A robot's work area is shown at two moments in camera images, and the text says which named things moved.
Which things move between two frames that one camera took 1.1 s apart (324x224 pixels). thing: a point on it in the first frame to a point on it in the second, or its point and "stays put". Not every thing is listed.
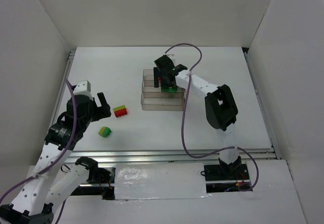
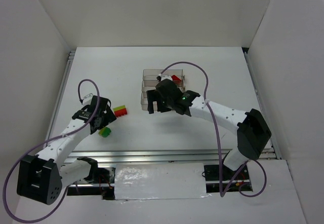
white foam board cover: x=167 y=181 stays put
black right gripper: x=165 y=73 to x=157 y=95
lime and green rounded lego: x=104 y=132 stays put
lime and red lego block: x=120 y=111 stays put
